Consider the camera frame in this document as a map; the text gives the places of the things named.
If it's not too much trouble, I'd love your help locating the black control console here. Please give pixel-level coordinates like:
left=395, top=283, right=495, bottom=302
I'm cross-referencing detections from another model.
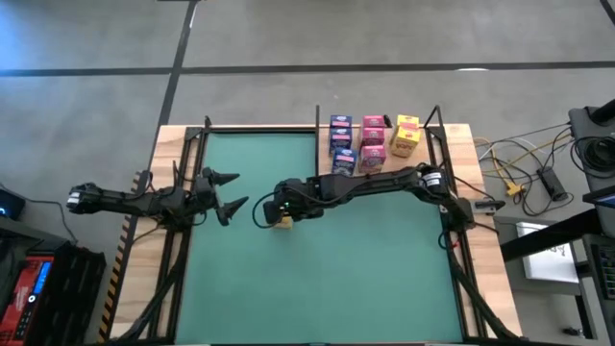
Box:
left=582, top=233, right=615, bottom=316

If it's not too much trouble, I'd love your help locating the white board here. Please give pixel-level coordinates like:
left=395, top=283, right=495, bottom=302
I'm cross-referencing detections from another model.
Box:
left=516, top=221, right=581, bottom=284

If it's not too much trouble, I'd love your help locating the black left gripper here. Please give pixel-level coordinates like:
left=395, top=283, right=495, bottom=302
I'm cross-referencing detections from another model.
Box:
left=187, top=166, right=251, bottom=228

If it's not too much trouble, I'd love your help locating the black plastic crate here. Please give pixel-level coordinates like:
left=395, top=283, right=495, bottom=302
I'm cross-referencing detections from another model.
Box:
left=45, top=242, right=108, bottom=346

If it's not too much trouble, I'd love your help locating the yellow cable with connector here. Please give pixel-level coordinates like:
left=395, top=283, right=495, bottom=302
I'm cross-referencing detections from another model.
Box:
left=480, top=132, right=573, bottom=197

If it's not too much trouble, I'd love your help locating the black tablet with blue screen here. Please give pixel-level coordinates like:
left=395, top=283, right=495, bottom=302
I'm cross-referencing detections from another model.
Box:
left=581, top=185, right=615, bottom=211

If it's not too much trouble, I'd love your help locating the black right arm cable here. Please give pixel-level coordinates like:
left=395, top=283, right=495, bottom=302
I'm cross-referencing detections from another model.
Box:
left=251, top=190, right=281, bottom=230

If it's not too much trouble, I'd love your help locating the grey stand with black pole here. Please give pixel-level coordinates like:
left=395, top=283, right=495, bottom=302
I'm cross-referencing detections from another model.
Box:
left=568, top=98, right=615, bottom=145

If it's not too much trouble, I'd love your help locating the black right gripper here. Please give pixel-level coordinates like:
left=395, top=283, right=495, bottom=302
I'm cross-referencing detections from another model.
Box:
left=261, top=177, right=329, bottom=226

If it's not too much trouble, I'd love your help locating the black aluminium table frame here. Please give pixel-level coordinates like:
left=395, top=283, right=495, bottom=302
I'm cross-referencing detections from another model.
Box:
left=112, top=114, right=525, bottom=346

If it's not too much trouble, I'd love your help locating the black power brick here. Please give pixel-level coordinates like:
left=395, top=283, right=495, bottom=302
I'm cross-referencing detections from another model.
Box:
left=536, top=166, right=570, bottom=202

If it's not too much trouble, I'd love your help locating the black box with blue light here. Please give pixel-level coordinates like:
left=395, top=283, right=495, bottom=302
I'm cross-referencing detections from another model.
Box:
left=0, top=187, right=27, bottom=221

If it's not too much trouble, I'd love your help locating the green table mat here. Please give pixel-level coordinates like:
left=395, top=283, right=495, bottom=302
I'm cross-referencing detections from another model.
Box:
left=175, top=132, right=465, bottom=345

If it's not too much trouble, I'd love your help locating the coiled black cable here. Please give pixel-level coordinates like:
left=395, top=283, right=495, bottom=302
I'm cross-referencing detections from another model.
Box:
left=570, top=136, right=615, bottom=180

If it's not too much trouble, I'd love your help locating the red black electronic device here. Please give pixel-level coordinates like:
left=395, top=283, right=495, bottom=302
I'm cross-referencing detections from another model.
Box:
left=0, top=254, right=54, bottom=346

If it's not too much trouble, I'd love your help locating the black metal bar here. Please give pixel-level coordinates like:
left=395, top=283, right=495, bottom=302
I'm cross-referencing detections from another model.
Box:
left=499, top=207, right=615, bottom=263

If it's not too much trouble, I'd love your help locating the wooden shelf with black frame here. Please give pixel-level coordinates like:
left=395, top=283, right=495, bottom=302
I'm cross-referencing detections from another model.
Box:
left=314, top=104, right=453, bottom=183

